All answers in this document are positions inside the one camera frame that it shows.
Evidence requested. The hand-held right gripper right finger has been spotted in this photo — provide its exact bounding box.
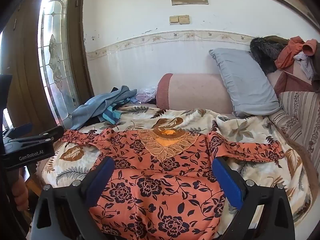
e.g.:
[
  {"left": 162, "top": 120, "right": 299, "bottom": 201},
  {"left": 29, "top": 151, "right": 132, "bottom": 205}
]
[{"left": 212, "top": 156, "right": 295, "bottom": 240}]

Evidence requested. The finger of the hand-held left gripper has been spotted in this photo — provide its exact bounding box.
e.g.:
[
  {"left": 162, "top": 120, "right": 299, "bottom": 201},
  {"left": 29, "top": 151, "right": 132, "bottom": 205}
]
[
  {"left": 3, "top": 123, "right": 33, "bottom": 138},
  {"left": 24, "top": 126, "right": 65, "bottom": 144}
]

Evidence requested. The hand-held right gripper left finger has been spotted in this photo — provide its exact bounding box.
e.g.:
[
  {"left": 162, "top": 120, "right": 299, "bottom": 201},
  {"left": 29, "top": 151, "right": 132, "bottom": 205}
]
[{"left": 31, "top": 156, "right": 115, "bottom": 240}]

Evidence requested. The orange floral dress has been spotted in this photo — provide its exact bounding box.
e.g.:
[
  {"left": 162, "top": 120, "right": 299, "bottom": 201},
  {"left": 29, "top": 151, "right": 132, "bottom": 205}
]
[{"left": 60, "top": 127, "right": 285, "bottom": 240}]

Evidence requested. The person's left hand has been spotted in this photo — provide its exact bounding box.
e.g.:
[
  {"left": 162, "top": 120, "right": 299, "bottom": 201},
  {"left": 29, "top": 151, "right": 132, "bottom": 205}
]
[{"left": 11, "top": 166, "right": 29, "bottom": 212}]

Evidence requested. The cream leaf print blanket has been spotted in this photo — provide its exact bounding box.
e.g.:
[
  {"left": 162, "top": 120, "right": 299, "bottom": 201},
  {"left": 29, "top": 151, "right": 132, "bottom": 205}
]
[{"left": 36, "top": 105, "right": 313, "bottom": 230}]

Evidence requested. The blue garment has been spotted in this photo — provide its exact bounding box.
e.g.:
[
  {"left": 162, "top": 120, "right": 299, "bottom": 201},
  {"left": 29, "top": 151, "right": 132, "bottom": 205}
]
[{"left": 71, "top": 85, "right": 138, "bottom": 130}]

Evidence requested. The teal striped cloth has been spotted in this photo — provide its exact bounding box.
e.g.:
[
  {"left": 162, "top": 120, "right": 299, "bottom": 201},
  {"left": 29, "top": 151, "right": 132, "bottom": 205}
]
[{"left": 102, "top": 106, "right": 122, "bottom": 125}]

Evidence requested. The wooden door with stained glass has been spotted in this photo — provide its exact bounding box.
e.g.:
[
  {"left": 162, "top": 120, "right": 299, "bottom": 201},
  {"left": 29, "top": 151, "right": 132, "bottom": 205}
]
[{"left": 0, "top": 0, "right": 94, "bottom": 140}]

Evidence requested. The purple crumpled cloth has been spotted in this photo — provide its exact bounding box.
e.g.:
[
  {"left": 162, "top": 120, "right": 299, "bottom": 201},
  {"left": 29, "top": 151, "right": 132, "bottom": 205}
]
[{"left": 130, "top": 86, "right": 158, "bottom": 104}]

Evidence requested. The pink bolster cushion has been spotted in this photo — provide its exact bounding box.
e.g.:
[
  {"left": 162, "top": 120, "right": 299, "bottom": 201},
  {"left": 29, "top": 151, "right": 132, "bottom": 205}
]
[{"left": 156, "top": 73, "right": 234, "bottom": 115}]

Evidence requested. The grey-blue pillow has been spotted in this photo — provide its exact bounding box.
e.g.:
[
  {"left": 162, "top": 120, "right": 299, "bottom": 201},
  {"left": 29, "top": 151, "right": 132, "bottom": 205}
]
[{"left": 209, "top": 48, "right": 283, "bottom": 117}]

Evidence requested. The dark furry garment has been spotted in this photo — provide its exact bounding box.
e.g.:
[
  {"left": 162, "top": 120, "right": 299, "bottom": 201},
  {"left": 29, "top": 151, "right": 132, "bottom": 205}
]
[{"left": 249, "top": 37, "right": 290, "bottom": 75}]

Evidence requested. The dark olive garment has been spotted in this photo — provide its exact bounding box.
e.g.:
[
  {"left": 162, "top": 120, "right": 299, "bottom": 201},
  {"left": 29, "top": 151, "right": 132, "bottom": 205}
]
[{"left": 311, "top": 52, "right": 320, "bottom": 93}]

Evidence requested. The white-grey cloth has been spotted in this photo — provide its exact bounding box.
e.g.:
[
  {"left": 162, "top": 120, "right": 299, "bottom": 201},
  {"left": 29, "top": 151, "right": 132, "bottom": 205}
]
[{"left": 294, "top": 52, "right": 314, "bottom": 80}]

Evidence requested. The plain orange garment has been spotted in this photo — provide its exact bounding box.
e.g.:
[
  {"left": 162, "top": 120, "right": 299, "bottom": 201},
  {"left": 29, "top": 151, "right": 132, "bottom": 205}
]
[{"left": 274, "top": 36, "right": 318, "bottom": 70}]

